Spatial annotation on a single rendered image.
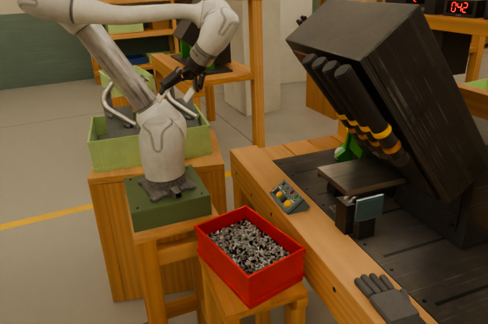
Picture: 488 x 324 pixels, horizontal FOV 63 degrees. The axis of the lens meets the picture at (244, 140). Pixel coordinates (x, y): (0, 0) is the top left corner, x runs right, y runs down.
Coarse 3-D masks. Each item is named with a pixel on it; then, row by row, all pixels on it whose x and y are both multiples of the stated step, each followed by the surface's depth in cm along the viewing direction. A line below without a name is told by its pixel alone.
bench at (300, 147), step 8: (328, 136) 211; (336, 136) 210; (288, 144) 203; (296, 144) 202; (304, 144) 202; (312, 144) 202; (320, 144) 201; (328, 144) 201; (336, 144) 200; (264, 152) 195; (272, 152) 194; (280, 152) 194; (288, 152) 194; (296, 152) 193; (304, 152) 193; (312, 152) 193; (272, 160) 186; (240, 192) 194; (240, 200) 196
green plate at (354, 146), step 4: (348, 132) 134; (348, 136) 135; (348, 140) 136; (352, 140) 135; (344, 144) 138; (348, 144) 137; (352, 144) 135; (356, 144) 133; (344, 148) 138; (348, 148) 138; (352, 148) 136; (356, 148) 134; (360, 148) 131; (352, 152) 140; (356, 152) 134; (360, 152) 132; (360, 156) 132; (364, 156) 132
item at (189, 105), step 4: (172, 88) 231; (172, 92) 231; (172, 96) 231; (176, 100) 231; (180, 100) 232; (192, 100) 233; (184, 104) 232; (188, 104) 232; (192, 104) 233; (176, 108) 231; (188, 108) 232; (192, 108) 233; (180, 112) 231; (184, 116) 232; (188, 120) 232; (192, 120) 233; (196, 120) 228; (188, 124) 227; (192, 124) 227; (196, 124) 228
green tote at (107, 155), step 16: (96, 128) 233; (192, 128) 207; (208, 128) 210; (96, 144) 196; (112, 144) 198; (128, 144) 201; (192, 144) 211; (208, 144) 214; (96, 160) 199; (112, 160) 201; (128, 160) 204
